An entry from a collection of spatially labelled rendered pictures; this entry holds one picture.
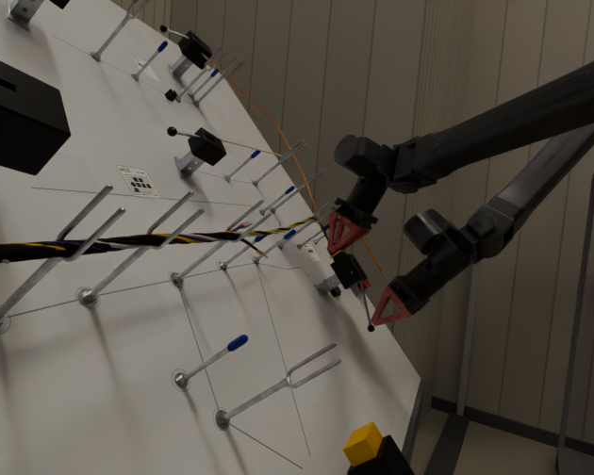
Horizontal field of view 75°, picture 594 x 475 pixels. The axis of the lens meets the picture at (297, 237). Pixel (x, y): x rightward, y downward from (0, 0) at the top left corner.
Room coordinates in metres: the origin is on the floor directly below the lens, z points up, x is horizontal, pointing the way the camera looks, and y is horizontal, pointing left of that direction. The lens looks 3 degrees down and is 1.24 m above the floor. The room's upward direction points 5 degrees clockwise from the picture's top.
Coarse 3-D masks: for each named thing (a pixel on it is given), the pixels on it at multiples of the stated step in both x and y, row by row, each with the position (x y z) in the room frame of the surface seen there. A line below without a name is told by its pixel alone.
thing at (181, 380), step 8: (240, 336) 0.33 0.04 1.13; (232, 344) 0.33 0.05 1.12; (240, 344) 0.33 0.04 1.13; (224, 352) 0.33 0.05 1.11; (208, 360) 0.34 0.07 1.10; (216, 360) 0.34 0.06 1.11; (200, 368) 0.34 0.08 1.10; (176, 376) 0.35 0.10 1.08; (184, 376) 0.35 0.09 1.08; (176, 384) 0.34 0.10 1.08; (184, 384) 0.35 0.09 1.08
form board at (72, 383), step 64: (0, 0) 0.50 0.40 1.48; (64, 64) 0.53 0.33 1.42; (128, 64) 0.69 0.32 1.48; (192, 64) 1.01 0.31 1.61; (128, 128) 0.56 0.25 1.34; (192, 128) 0.75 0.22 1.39; (256, 128) 1.13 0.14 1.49; (0, 192) 0.33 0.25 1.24; (64, 192) 0.38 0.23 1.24; (128, 192) 0.47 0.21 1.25; (256, 192) 0.81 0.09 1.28; (192, 256) 0.49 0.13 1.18; (256, 256) 0.63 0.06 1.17; (320, 256) 0.88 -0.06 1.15; (64, 320) 0.30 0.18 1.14; (128, 320) 0.35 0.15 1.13; (192, 320) 0.41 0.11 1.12; (256, 320) 0.51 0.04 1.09; (320, 320) 0.67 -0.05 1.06; (0, 384) 0.24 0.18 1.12; (64, 384) 0.27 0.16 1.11; (128, 384) 0.31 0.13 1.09; (192, 384) 0.36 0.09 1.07; (256, 384) 0.43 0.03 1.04; (320, 384) 0.54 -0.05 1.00; (384, 384) 0.73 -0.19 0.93; (0, 448) 0.22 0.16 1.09; (64, 448) 0.24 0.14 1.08; (128, 448) 0.28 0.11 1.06; (192, 448) 0.32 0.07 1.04; (256, 448) 0.37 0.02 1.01; (320, 448) 0.45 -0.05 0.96
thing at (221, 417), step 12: (324, 348) 0.33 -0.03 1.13; (336, 360) 0.31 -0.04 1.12; (288, 372) 0.34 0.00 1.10; (276, 384) 0.34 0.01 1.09; (288, 384) 0.33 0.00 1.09; (300, 384) 0.32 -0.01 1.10; (264, 396) 0.34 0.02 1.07; (240, 408) 0.35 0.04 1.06; (216, 420) 0.35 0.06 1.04; (228, 420) 0.36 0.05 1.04
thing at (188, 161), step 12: (168, 132) 0.54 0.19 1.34; (180, 132) 0.55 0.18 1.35; (204, 132) 0.58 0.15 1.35; (192, 144) 0.58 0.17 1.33; (204, 144) 0.57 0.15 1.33; (216, 144) 0.59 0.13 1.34; (192, 156) 0.59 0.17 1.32; (204, 156) 0.59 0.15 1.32; (216, 156) 0.59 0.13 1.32; (180, 168) 0.60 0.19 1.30; (192, 168) 0.60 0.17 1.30
